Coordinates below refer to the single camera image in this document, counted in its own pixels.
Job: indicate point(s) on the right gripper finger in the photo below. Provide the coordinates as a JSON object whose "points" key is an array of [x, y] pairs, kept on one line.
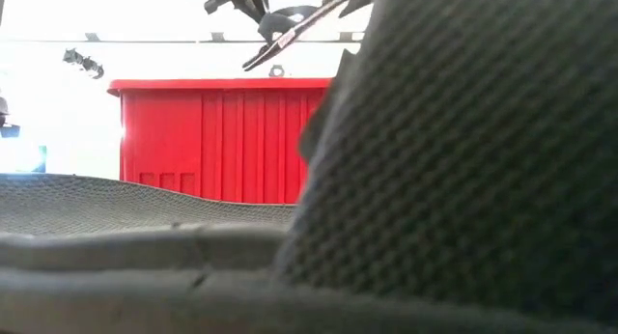
{"points": [[261, 14]]}

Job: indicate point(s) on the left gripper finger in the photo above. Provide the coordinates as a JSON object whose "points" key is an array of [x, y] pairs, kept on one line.
{"points": [[95, 71]]}

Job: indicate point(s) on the black flip-flop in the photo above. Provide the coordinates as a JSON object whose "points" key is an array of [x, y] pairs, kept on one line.
{"points": [[277, 23]]}

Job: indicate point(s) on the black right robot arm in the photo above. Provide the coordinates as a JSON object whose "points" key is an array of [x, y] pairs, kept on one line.
{"points": [[359, 3]]}

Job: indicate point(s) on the red plastic bin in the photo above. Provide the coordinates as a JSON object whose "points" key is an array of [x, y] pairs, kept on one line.
{"points": [[217, 141]]}

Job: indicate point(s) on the small blue box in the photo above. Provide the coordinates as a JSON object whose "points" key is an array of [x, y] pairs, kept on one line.
{"points": [[9, 130]]}

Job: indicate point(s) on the teal blue panel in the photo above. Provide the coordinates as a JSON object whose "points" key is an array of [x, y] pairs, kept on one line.
{"points": [[41, 159]]}

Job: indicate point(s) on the black slide sandal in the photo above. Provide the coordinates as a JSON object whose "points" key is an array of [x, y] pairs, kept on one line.
{"points": [[458, 155]]}

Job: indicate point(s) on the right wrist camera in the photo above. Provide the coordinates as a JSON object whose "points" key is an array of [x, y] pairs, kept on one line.
{"points": [[216, 3]]}

